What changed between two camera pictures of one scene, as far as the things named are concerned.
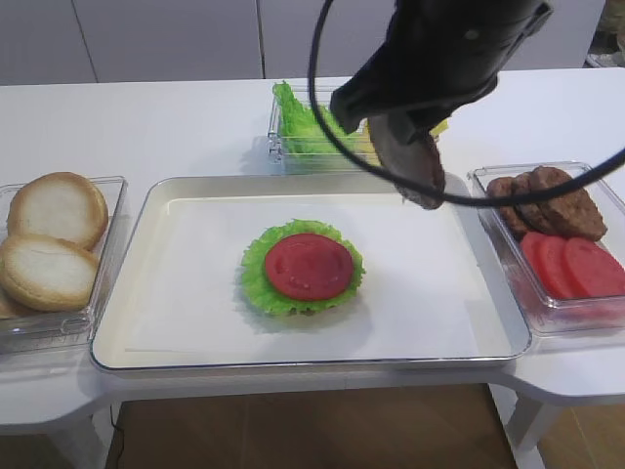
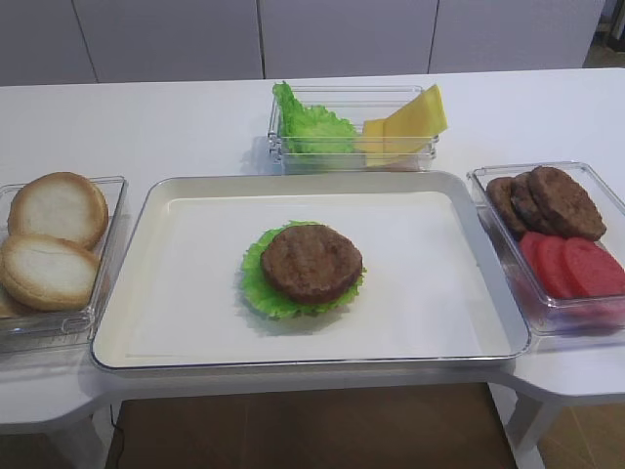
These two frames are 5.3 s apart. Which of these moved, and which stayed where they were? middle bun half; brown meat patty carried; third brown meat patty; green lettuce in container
Moved: brown meat patty carried
Stayed: middle bun half; green lettuce in container; third brown meat patty
